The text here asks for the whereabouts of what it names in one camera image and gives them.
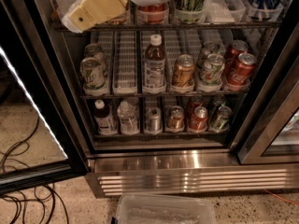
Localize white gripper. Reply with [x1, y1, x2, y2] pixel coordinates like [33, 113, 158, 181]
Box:
[62, 0, 170, 33]

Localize orange gold can top shelf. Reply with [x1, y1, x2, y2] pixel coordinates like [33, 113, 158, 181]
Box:
[107, 10, 130, 25]

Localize rear green white soda can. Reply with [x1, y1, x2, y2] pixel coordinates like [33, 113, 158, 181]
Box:
[84, 43, 107, 77]

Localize green white soda can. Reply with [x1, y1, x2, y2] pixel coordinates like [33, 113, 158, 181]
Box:
[84, 43, 107, 77]
[80, 57, 106, 96]

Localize empty white shelf tray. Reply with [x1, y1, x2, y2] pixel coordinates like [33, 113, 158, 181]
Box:
[112, 31, 137, 95]

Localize red cola can top shelf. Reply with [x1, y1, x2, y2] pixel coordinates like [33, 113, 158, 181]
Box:
[136, 4, 169, 24]

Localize front green white soda can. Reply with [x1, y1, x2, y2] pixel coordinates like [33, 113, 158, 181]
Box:
[80, 57, 106, 96]

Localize brown tea bottle middle shelf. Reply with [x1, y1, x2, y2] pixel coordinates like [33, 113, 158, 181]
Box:
[143, 34, 165, 94]

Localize brown tea bottle shelf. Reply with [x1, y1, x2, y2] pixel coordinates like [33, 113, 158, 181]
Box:
[94, 100, 118, 135]
[143, 34, 165, 94]

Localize gold can middle shelf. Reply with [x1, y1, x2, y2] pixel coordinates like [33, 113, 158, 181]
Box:
[171, 54, 195, 93]

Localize brown tea bottle bottom shelf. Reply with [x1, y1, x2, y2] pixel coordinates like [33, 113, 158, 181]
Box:
[94, 100, 118, 135]

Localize silver can bottom shelf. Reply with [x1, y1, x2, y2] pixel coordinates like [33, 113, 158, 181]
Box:
[146, 107, 163, 134]

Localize clear water bottle bottom shelf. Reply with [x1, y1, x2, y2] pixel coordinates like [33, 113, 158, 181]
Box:
[117, 101, 139, 135]

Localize stainless steel fridge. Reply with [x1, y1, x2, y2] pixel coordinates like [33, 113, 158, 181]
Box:
[24, 0, 299, 197]

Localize rear red can bottom shelf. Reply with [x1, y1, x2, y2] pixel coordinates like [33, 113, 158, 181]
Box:
[186, 96, 204, 119]

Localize rear red cola can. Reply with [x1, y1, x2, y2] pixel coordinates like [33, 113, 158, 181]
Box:
[223, 40, 249, 76]

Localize open glass fridge door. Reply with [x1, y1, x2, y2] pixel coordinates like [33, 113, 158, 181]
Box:
[0, 0, 88, 195]

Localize front red can bottom shelf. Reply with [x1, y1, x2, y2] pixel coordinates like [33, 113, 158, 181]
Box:
[189, 106, 208, 133]

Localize rear green can bottom shelf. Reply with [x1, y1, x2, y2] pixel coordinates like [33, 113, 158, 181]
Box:
[208, 95, 227, 116]

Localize front red cola can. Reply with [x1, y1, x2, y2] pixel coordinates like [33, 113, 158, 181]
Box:
[226, 52, 256, 87]

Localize front green can bottom shelf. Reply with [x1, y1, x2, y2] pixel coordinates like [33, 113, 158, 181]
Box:
[209, 105, 233, 133]

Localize clear plastic bin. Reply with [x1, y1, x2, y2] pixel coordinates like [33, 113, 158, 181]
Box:
[110, 193, 217, 224]

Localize right sliding glass door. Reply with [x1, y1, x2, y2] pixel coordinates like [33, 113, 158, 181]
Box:
[238, 58, 299, 164]

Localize black floor cables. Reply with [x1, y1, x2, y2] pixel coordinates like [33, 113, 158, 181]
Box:
[0, 115, 70, 224]

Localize orange floor cable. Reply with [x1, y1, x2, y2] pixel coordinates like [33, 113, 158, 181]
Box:
[263, 189, 299, 207]

